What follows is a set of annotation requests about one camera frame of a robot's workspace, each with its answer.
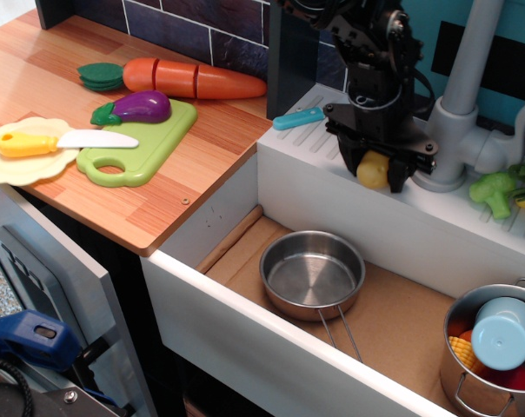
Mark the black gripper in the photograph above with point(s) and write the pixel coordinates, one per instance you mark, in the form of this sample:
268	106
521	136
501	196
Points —
379	116

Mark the yellow toy potato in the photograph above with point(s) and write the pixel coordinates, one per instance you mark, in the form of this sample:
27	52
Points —
372	171

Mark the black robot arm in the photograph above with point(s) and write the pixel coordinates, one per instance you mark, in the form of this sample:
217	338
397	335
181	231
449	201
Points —
375	42

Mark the orange toy piece in pot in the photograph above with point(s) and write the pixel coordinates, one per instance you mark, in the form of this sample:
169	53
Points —
467	335

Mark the grey toy faucet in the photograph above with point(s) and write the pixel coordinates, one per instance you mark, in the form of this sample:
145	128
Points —
452	123

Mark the green toy broccoli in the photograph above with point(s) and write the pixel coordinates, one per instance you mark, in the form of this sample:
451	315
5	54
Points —
492	189

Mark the yellow toy corn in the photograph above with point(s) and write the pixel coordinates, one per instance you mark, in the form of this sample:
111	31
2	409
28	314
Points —
462	348

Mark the light blue plastic cup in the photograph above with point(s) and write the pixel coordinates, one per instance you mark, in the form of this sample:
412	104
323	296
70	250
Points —
498	336

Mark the orange toy carrot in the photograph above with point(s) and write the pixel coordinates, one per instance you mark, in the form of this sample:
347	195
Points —
175	79

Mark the purple toy eggplant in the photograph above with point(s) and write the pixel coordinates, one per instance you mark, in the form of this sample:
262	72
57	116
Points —
150	106

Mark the white toy sink unit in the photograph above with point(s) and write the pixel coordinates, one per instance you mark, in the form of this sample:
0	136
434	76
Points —
438	244

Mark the green plastic cutting board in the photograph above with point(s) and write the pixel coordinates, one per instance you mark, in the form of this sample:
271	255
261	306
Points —
115	168

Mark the red toy fruit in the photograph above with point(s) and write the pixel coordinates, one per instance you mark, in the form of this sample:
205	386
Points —
513	379

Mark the grey toy oven door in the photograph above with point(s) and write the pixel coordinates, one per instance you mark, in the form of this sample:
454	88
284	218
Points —
50	273

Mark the pale yellow plastic plate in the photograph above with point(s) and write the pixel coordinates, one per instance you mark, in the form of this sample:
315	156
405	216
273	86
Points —
27	170

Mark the blue clamp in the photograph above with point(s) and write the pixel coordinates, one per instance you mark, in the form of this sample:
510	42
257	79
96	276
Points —
38	340

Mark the toy fork blue handle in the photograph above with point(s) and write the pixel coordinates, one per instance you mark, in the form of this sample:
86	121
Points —
298	118

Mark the steel pan with wire handle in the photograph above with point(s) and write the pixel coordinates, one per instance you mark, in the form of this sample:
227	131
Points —
314	276

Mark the steel pot with handles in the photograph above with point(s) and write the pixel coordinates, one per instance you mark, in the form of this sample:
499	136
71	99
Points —
471	393

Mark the toy knife yellow handle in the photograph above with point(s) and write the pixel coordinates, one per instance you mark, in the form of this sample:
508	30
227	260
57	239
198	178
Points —
19	144

